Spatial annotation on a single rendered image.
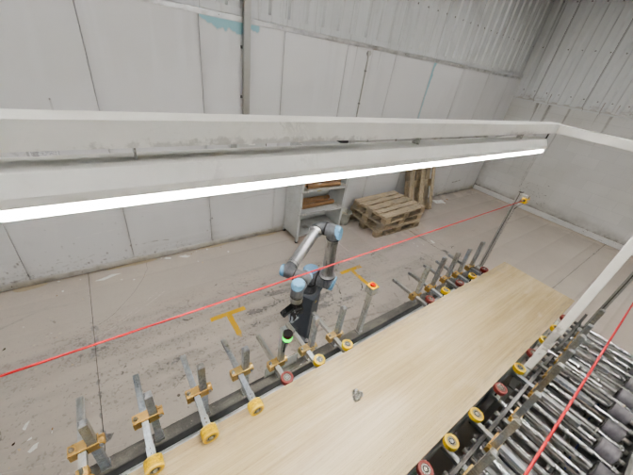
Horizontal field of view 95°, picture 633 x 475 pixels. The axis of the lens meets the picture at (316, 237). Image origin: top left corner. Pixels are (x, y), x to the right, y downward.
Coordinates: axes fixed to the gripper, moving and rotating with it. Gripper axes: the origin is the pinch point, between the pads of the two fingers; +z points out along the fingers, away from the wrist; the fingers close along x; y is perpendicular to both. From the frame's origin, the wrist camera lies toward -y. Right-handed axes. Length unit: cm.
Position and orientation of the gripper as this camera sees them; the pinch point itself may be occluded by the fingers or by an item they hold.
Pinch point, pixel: (290, 321)
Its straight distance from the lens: 218.5
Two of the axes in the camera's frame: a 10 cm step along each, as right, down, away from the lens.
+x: -5.9, -4.9, 6.4
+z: -1.4, 8.4, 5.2
